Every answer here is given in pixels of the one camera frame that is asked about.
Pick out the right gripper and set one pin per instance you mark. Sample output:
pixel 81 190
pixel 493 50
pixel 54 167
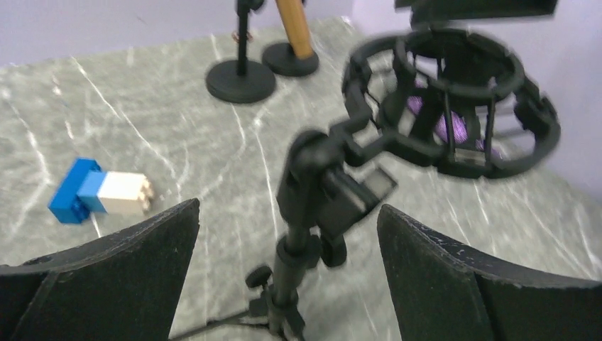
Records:
pixel 439 11

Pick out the black round mic stand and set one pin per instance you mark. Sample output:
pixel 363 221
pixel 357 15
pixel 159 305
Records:
pixel 280 58
pixel 241 80

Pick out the black tripod shock mount stand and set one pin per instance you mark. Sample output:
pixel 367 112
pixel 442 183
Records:
pixel 442 97

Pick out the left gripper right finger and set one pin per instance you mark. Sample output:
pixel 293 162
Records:
pixel 442 289

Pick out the gold microphone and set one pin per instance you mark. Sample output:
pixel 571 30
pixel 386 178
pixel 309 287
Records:
pixel 294 21

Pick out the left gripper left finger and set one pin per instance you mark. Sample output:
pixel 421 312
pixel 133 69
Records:
pixel 124 286

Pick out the blue and white toy block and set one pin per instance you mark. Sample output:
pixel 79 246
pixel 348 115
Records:
pixel 87 189

